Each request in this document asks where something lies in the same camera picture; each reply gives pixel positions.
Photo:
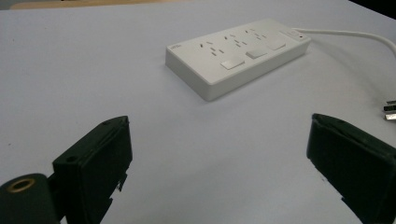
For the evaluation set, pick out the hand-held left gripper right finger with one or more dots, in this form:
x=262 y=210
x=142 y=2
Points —
x=355 y=161

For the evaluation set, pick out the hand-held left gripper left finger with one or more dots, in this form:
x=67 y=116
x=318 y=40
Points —
x=93 y=168

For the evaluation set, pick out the white power strip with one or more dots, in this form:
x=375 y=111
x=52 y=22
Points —
x=236 y=56

